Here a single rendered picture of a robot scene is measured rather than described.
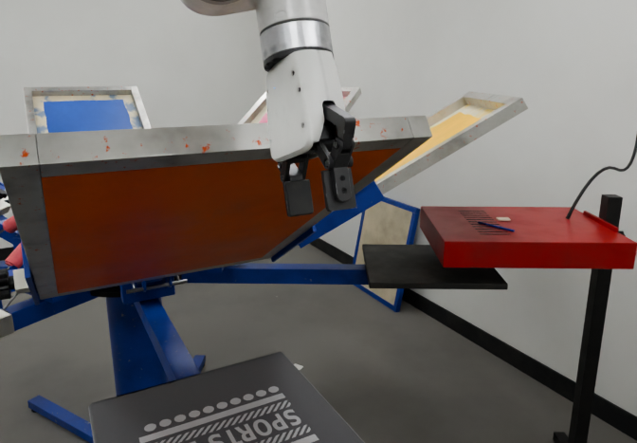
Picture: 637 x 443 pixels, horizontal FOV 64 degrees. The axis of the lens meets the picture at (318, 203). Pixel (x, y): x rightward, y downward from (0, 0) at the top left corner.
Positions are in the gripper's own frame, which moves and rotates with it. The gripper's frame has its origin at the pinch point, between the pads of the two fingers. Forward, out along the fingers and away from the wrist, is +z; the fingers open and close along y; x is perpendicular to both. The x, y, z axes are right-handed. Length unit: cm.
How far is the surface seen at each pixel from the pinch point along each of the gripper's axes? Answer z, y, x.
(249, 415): 40, -54, 6
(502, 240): 18, -72, 102
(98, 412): 35, -69, -21
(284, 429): 42, -47, 11
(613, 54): -50, -87, 200
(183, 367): 34, -83, 0
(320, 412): 41, -49, 19
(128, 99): -79, -260, 23
